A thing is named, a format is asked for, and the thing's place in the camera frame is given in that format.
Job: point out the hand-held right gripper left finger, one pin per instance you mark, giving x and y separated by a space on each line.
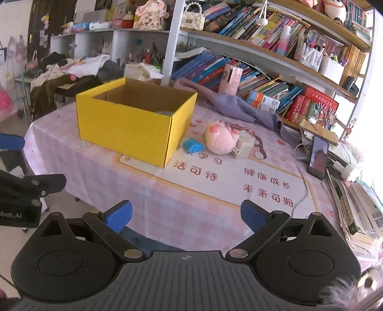
118 214

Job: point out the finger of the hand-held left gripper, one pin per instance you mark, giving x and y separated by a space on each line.
12 143
30 185

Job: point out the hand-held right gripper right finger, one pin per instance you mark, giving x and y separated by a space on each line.
252 215

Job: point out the yellow cardboard box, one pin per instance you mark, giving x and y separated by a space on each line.
125 131

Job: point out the pink plush toy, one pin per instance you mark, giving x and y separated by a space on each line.
220 138

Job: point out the blue packet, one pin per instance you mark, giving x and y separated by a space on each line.
193 146

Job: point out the cream charger plug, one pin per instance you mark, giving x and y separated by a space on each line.
243 146

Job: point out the black smartphone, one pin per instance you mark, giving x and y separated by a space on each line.
318 157

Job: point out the pile of clothes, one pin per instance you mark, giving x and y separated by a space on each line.
77 71

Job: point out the stack of books and papers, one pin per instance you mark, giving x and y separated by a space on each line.
359 206

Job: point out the brown cardboard piece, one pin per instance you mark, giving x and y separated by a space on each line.
324 136

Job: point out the purple cloth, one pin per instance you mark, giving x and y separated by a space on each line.
236 109

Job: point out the orange and white carton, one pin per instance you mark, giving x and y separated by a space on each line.
263 101

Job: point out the small colourful figurines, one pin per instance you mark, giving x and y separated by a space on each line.
323 115

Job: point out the red boxed book set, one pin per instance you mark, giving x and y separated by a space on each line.
305 104

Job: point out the lilac fuzzy garment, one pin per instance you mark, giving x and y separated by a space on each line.
359 293

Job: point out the pink tumbler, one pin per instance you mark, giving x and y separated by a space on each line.
229 79

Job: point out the cream cloth bag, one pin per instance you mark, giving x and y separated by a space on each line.
140 71

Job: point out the row of colourful books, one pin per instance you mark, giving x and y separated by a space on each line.
251 27
206 70

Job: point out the white pen organizer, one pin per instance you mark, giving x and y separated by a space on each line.
329 67

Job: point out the pink and white bottle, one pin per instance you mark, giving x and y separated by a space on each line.
284 42

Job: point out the white bookshelf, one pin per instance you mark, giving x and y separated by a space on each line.
172 44

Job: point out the doll in pink dress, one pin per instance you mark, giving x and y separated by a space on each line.
149 15

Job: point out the white hanging ornament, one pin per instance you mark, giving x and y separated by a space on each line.
263 21

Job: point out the white quilted handbag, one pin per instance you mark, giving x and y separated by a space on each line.
193 19

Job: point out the panda plush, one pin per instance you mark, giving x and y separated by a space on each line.
335 10

